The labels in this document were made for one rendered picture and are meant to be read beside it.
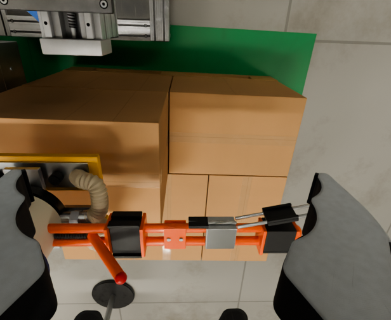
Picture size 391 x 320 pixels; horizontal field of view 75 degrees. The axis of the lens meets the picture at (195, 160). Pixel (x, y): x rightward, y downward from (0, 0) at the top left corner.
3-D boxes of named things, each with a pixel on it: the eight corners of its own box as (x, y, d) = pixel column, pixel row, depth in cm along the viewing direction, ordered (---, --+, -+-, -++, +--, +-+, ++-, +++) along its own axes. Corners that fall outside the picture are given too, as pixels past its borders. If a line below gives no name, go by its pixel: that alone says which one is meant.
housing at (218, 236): (203, 236, 64) (204, 250, 60) (204, 214, 61) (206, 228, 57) (231, 236, 64) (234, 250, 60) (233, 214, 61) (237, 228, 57)
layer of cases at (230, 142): (87, 214, 185) (64, 259, 150) (62, 70, 140) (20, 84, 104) (251, 218, 192) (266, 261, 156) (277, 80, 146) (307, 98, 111)
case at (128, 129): (41, 171, 123) (-17, 229, 87) (19, 86, 104) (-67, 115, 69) (167, 174, 126) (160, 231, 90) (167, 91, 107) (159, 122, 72)
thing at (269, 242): (254, 240, 65) (259, 255, 60) (258, 216, 62) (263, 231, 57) (286, 239, 65) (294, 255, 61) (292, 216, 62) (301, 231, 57)
